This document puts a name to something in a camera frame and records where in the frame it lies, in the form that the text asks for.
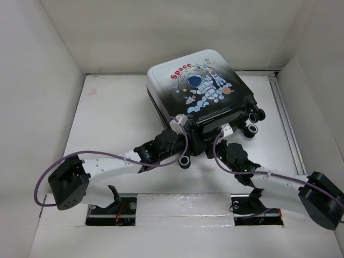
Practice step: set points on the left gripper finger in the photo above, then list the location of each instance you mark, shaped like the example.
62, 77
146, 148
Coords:
196, 147
190, 127

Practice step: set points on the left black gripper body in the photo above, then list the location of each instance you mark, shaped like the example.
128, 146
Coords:
178, 147

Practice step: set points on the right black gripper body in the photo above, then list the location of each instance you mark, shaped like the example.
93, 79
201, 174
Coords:
222, 150

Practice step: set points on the black kids space suitcase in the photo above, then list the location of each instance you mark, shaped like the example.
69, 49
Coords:
205, 88

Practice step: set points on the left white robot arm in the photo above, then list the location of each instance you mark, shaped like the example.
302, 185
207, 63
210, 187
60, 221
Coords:
85, 181

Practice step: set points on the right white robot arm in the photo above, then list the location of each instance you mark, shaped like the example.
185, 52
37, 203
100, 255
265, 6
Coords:
315, 195

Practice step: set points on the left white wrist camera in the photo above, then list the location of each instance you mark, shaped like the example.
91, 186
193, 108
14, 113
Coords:
177, 123

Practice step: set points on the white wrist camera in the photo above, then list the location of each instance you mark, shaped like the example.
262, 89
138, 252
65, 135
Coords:
177, 123
226, 130

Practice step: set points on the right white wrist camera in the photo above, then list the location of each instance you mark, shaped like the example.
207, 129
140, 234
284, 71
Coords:
226, 130

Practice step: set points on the aluminium side rail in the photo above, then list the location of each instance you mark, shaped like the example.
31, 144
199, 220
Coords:
287, 126

